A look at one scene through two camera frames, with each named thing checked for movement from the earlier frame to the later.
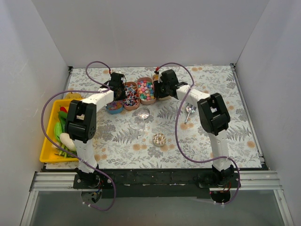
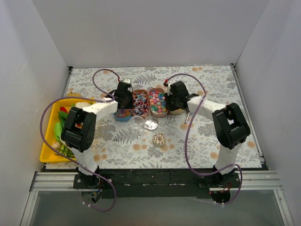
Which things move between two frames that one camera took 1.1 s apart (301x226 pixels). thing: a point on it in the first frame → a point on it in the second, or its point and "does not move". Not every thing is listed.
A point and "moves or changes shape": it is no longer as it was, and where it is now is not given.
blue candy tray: (115, 107) moves or changes shape
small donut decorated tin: (159, 140) does not move
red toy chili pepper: (63, 108) does not move
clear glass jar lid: (142, 113) → (150, 124)
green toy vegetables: (59, 127) does not move
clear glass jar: (137, 126) does not move
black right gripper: (159, 91) → (175, 103)
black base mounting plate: (156, 183) does not move
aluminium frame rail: (249, 181) does not move
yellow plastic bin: (47, 150) does not move
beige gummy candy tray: (155, 78) → (179, 111)
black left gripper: (120, 94) → (125, 103)
